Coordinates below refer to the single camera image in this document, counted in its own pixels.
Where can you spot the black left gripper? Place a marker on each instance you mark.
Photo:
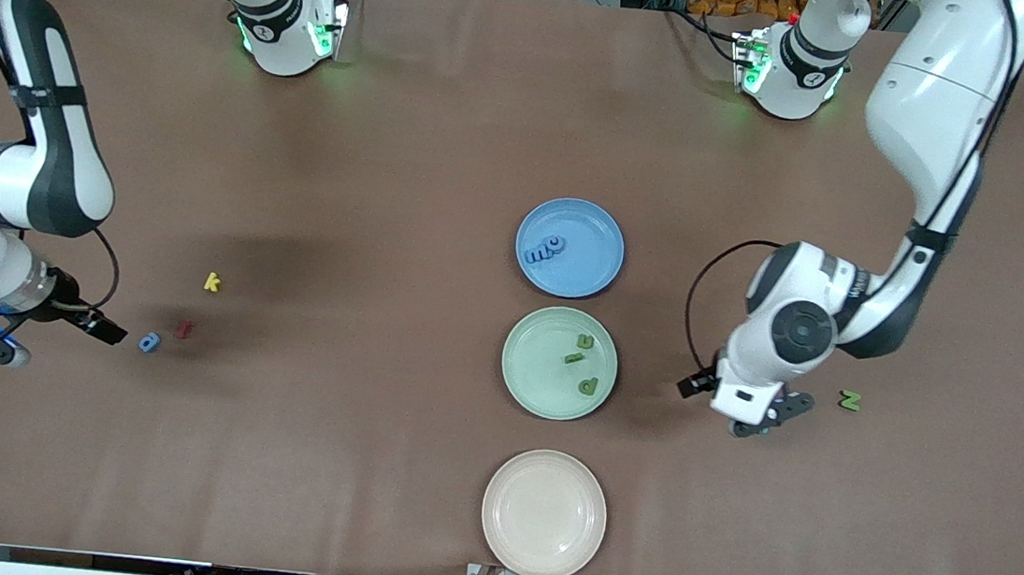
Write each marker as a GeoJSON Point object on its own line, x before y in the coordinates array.
{"type": "Point", "coordinates": [698, 382]}

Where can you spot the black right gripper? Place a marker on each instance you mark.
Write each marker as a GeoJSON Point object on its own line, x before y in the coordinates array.
{"type": "Point", "coordinates": [71, 305]}

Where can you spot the blue foam letter a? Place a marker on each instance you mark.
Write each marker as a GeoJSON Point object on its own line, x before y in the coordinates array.
{"type": "Point", "coordinates": [146, 345]}

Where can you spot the green foam letter p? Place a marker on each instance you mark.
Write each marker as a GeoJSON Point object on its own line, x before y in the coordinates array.
{"type": "Point", "coordinates": [583, 387]}

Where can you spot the green foam letter B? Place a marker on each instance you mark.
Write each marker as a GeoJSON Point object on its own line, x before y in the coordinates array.
{"type": "Point", "coordinates": [574, 358]}

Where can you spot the green foam letter u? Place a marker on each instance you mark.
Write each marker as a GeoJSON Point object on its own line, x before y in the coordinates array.
{"type": "Point", "coordinates": [577, 341]}

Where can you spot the green foam letter N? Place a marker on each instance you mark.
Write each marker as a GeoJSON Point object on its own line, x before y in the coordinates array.
{"type": "Point", "coordinates": [850, 401]}

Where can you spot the blue foam letter c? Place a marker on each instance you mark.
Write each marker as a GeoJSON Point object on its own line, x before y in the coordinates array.
{"type": "Point", "coordinates": [552, 243]}

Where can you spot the red foam letter I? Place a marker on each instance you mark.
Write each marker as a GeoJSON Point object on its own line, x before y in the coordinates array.
{"type": "Point", "coordinates": [184, 329]}

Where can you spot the yellow foam letter k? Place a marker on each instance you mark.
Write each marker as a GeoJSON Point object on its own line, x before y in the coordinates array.
{"type": "Point", "coordinates": [211, 282]}

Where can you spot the pale green round plate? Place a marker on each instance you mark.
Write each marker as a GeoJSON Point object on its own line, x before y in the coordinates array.
{"type": "Point", "coordinates": [542, 370]}

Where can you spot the blue round plate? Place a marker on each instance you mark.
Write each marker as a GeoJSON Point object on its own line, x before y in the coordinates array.
{"type": "Point", "coordinates": [584, 276]}

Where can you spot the beige round plate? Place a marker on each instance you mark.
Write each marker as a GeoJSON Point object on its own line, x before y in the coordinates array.
{"type": "Point", "coordinates": [544, 514]}

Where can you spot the grey base box green light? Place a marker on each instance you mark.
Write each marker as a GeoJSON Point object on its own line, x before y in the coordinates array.
{"type": "Point", "coordinates": [752, 62]}
{"type": "Point", "coordinates": [329, 26]}

